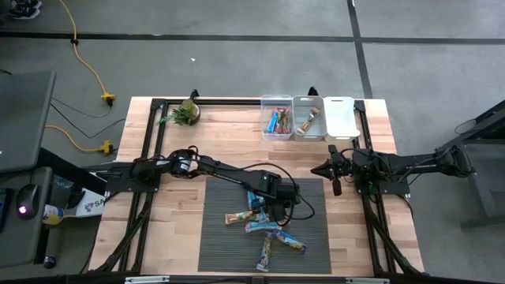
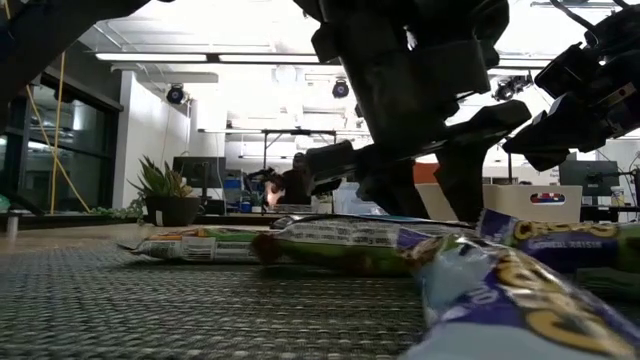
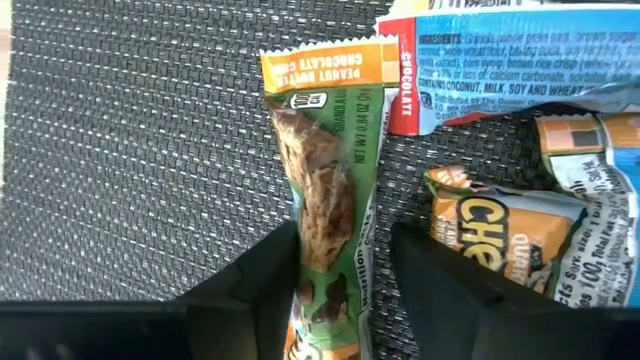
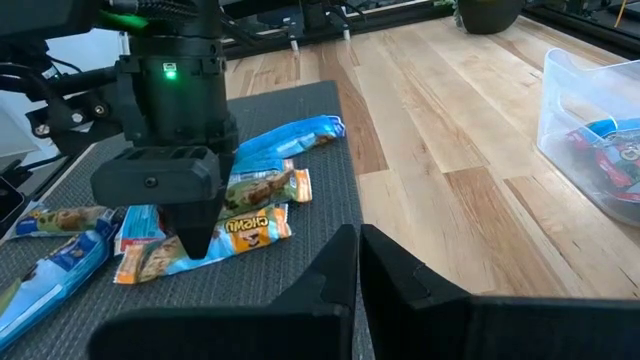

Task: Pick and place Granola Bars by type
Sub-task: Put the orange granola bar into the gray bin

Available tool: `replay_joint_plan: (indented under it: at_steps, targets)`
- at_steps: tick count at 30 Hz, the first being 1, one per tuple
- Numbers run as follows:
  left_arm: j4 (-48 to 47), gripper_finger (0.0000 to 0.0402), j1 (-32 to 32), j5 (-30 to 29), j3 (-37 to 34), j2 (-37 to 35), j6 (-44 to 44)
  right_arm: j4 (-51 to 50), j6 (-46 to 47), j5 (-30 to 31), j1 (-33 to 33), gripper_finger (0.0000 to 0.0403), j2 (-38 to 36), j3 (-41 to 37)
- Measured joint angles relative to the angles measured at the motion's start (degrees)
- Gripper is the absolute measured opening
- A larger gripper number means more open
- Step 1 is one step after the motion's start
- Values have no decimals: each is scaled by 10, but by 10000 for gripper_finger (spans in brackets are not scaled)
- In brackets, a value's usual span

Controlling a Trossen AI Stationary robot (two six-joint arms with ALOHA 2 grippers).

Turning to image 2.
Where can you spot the black background rig frame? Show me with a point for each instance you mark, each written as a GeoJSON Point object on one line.
{"type": "Point", "coordinates": [300, 132]}

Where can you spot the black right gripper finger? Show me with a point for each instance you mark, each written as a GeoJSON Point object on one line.
{"type": "Point", "coordinates": [546, 161]}
{"type": "Point", "coordinates": [565, 125]}

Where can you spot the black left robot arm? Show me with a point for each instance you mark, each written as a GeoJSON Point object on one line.
{"type": "Point", "coordinates": [40, 40]}

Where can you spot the long LED light bar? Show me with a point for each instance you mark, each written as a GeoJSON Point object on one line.
{"type": "Point", "coordinates": [200, 57]}

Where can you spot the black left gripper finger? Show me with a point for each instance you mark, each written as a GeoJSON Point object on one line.
{"type": "Point", "coordinates": [390, 185]}
{"type": "Point", "coordinates": [462, 180]}

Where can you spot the person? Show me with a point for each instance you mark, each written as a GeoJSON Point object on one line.
{"type": "Point", "coordinates": [295, 185]}

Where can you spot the potted green succulent plant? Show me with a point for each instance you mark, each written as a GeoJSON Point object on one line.
{"type": "Point", "coordinates": [167, 200]}

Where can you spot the orange partition panel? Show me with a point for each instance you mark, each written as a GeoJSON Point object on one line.
{"type": "Point", "coordinates": [425, 172]}

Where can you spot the purple Chewy granola bar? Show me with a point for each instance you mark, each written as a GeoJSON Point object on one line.
{"type": "Point", "coordinates": [565, 245]}
{"type": "Point", "coordinates": [500, 310]}

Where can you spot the black computer monitor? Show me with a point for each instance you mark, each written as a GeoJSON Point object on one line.
{"type": "Point", "coordinates": [200, 172]}
{"type": "Point", "coordinates": [587, 175]}

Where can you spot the white plastic bin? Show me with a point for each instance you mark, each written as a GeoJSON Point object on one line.
{"type": "Point", "coordinates": [510, 205]}

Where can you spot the grey woven placemat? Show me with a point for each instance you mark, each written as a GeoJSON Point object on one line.
{"type": "Point", "coordinates": [150, 310]}

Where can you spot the small silver post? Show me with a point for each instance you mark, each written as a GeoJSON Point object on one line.
{"type": "Point", "coordinates": [12, 225]}

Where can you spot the green orange granola bar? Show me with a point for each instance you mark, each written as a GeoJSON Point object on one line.
{"type": "Point", "coordinates": [200, 245]}
{"type": "Point", "coordinates": [340, 245]}

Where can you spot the black ceiling spot camera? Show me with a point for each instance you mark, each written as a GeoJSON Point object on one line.
{"type": "Point", "coordinates": [340, 88]}
{"type": "Point", "coordinates": [175, 94]}
{"type": "Point", "coordinates": [510, 87]}

